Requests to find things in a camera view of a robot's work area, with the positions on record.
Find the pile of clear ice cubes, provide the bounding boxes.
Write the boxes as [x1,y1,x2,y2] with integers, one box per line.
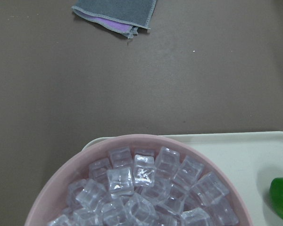
[49,147,239,226]

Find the pink bowl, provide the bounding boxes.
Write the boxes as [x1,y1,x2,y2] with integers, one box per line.
[25,134,253,226]

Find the grey folded cloth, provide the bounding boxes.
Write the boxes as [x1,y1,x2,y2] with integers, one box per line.
[71,0,156,39]

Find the cream plastic tray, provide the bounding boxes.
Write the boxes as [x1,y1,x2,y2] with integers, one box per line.
[82,130,283,226]

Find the green lime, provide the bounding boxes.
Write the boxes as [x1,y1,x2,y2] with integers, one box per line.
[269,177,283,220]

